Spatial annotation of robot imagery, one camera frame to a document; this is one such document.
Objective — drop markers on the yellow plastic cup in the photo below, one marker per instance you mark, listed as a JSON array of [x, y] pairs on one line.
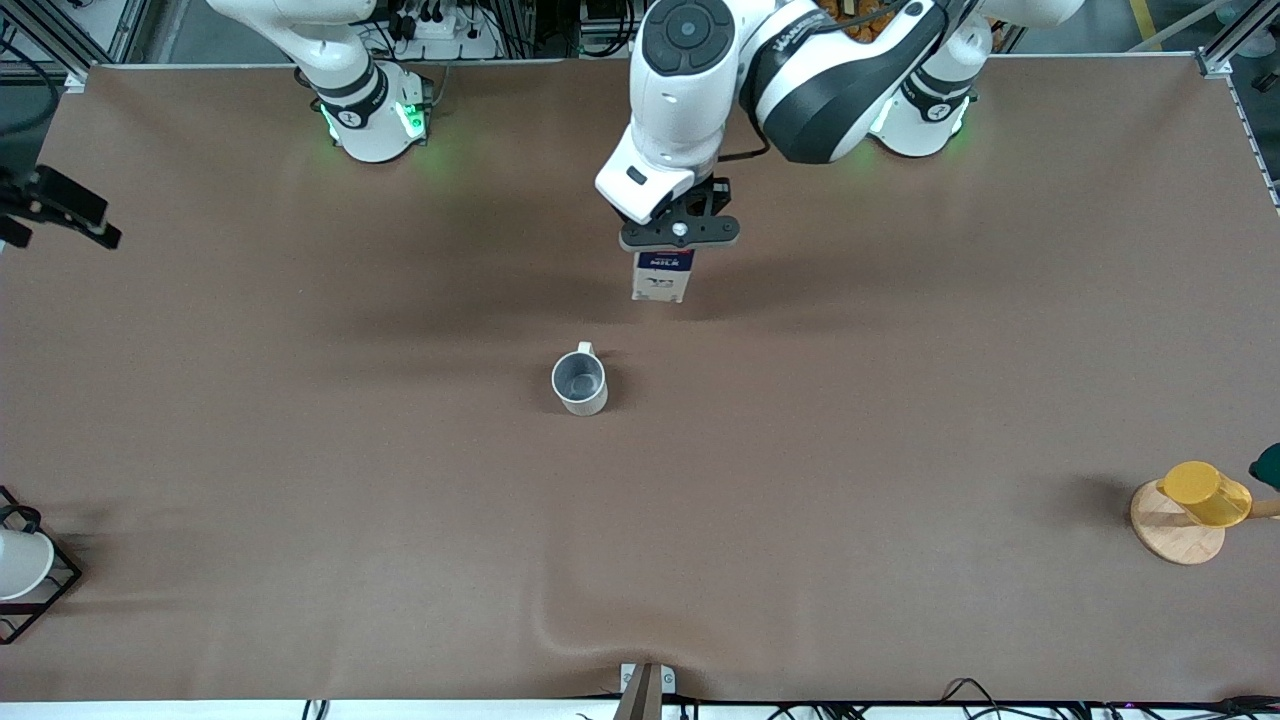
[[1205, 495]]

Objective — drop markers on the grey ribbed mug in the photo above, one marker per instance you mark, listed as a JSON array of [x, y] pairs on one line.
[[590, 400]]

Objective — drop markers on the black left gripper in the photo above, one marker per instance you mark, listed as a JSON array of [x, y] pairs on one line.
[[720, 199]]

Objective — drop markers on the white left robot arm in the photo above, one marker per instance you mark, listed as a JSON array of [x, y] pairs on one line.
[[690, 100]]

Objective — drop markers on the brown strut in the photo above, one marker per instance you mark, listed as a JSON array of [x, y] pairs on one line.
[[640, 700]]

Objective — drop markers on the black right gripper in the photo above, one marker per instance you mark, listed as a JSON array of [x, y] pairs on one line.
[[62, 199]]

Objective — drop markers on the dark green plastic cup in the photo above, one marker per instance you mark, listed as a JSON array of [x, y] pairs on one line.
[[1268, 468]]

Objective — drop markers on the pile of orange bread rolls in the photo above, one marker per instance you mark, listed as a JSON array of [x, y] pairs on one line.
[[860, 25]]

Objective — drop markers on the white power strip with plugs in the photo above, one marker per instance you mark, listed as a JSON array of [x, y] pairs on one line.
[[440, 30]]

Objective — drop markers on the grey metal bracket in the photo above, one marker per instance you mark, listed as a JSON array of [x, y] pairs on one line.
[[668, 680]]

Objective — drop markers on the round wooden mug stand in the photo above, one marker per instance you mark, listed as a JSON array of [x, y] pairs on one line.
[[1175, 540]]

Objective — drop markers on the aluminium frame profile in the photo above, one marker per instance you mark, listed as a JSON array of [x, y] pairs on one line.
[[40, 30], [1215, 60]]

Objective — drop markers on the blue whole milk carton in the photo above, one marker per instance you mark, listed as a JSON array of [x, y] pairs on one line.
[[662, 278]]

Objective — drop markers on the white cup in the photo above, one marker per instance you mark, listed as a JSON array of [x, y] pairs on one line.
[[20, 565]]

